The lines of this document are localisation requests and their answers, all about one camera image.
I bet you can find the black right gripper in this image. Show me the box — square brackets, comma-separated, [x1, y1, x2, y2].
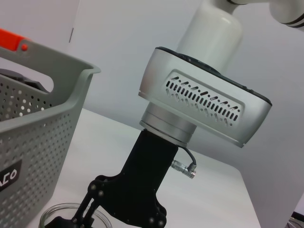
[44, 129, 180, 228]

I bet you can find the glass teacup with black handle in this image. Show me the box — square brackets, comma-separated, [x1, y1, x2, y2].
[39, 202, 112, 228]

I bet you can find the grey-green perforated storage bin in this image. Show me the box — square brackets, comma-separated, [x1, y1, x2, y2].
[0, 41, 102, 228]

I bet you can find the right gripper cable with plugs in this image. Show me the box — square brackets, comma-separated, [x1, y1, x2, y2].
[170, 146, 198, 179]

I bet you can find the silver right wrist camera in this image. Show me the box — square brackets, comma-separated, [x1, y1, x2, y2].
[138, 46, 273, 149]

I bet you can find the orange bin handle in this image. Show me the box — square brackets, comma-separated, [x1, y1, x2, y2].
[0, 28, 30, 52]

